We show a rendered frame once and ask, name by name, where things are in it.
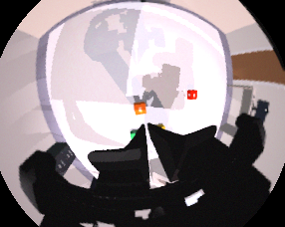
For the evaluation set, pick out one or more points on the orange block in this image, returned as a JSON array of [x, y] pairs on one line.
[[140, 108]]

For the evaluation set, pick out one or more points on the small red block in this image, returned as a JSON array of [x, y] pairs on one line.
[[192, 94]]

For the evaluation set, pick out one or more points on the green block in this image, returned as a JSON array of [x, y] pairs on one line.
[[133, 133]]

